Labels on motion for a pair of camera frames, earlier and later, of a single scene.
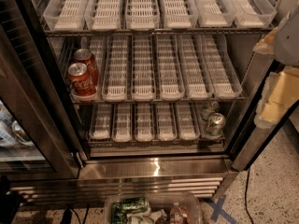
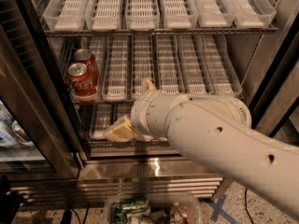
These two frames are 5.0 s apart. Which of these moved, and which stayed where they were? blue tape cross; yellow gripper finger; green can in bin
Moved: yellow gripper finger
Stayed: blue tape cross; green can in bin
